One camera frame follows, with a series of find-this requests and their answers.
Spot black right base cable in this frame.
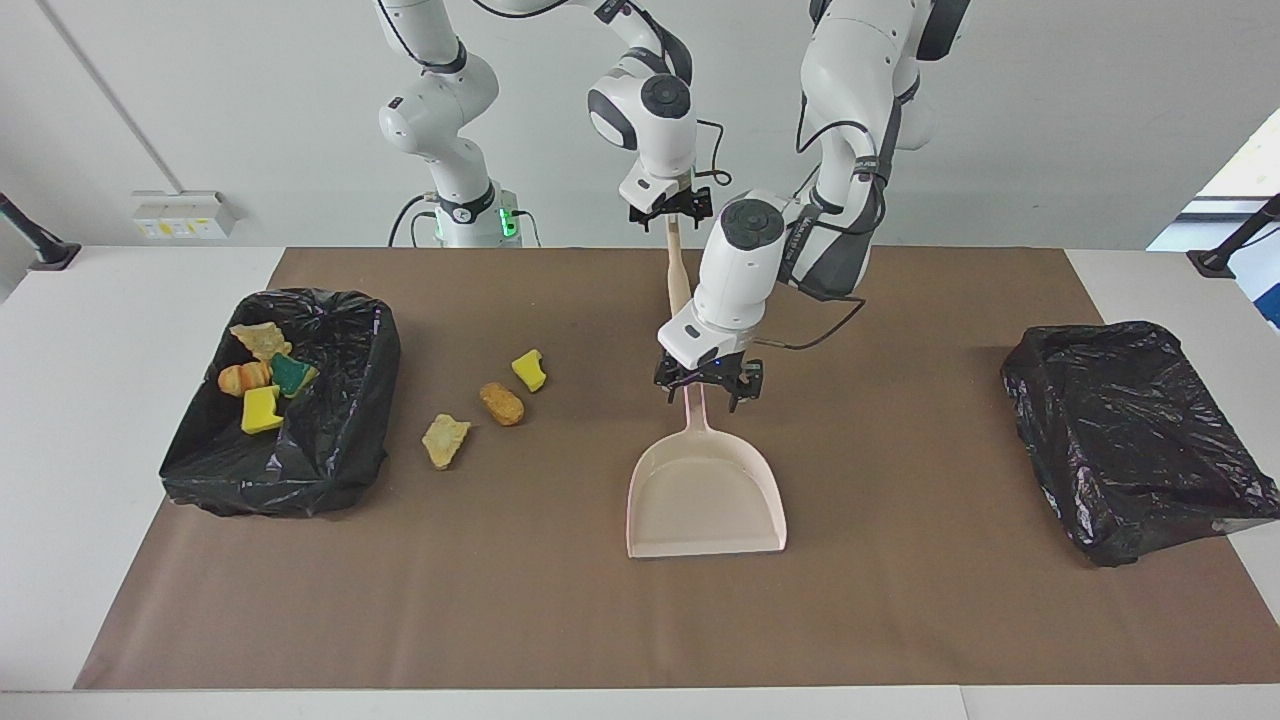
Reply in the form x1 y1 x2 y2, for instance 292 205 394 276
388 193 441 248

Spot white wall socket box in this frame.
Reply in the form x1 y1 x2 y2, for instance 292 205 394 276
132 190 239 241

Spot brown paper table mat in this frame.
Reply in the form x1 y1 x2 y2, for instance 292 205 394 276
75 247 1280 691

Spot beige hand brush black bristles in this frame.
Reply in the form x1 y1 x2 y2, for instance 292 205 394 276
663 215 693 316

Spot pale cream bread chunk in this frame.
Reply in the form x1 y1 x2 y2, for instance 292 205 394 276
229 322 293 361

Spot black left arm wrist cable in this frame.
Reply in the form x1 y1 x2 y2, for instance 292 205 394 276
755 120 881 351

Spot large yellow sponge piece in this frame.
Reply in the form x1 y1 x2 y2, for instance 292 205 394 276
240 385 286 436

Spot orange striped croissant piece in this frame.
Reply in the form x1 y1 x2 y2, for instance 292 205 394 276
217 362 273 397

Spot brown oval bread nugget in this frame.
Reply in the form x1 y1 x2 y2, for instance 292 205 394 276
479 382 525 427

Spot yellow sponge with green pad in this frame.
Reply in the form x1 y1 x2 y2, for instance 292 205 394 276
270 352 321 399

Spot pale pink plastic dustpan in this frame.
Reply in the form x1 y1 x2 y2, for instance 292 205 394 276
627 385 788 560

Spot bin lined with black bag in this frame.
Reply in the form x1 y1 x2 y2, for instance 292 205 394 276
160 288 402 519
1000 320 1280 568

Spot white wall cable duct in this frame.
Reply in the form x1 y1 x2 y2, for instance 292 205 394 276
38 0 186 196

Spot pale yellow sponge chunk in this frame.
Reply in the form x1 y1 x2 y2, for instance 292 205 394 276
421 414 472 471

